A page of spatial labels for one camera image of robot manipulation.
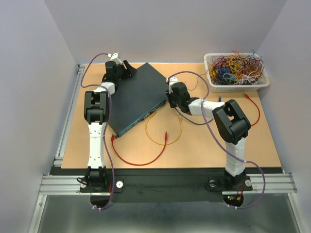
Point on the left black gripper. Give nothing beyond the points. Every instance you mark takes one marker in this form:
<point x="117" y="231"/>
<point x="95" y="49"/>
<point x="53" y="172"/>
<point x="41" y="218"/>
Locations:
<point x="130" y="71"/>

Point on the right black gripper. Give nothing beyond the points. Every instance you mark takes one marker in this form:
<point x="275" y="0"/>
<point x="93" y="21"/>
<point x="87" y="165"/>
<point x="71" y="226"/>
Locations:
<point x="169" y="95"/>

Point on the dark blue network switch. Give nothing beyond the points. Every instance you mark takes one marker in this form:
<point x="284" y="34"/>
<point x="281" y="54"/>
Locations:
<point x="136" y="98"/>

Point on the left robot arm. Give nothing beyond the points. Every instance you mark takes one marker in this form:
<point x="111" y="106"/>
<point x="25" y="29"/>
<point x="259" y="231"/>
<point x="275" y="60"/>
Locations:
<point x="96" y="113"/>

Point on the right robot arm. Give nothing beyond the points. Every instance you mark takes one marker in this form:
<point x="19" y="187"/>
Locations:
<point x="231" y="122"/>

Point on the white plastic basket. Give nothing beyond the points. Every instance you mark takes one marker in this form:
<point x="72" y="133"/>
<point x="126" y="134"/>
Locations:
<point x="235" y="72"/>

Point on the black base mat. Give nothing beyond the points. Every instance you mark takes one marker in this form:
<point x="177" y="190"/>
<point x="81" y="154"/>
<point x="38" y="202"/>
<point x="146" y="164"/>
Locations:
<point x="164" y="184"/>

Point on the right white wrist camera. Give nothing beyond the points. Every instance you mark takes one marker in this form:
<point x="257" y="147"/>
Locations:
<point x="171" y="81"/>

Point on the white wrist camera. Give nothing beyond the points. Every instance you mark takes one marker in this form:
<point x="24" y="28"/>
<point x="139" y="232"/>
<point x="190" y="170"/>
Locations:
<point x="115" y="57"/>
<point x="171" y="81"/>

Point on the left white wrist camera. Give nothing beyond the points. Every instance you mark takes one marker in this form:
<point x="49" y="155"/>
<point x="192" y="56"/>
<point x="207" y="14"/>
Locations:
<point x="115" y="57"/>

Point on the aluminium left side rail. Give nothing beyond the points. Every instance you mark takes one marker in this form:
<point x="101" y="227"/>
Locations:
<point x="58" y="159"/>

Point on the aluminium rail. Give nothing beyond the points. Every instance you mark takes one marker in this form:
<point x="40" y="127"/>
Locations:
<point x="275" y="183"/>
<point x="58" y="159"/>

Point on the aluminium front rail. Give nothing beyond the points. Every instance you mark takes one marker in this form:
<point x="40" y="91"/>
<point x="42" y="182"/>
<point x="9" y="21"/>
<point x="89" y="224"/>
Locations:
<point x="275" y="183"/>

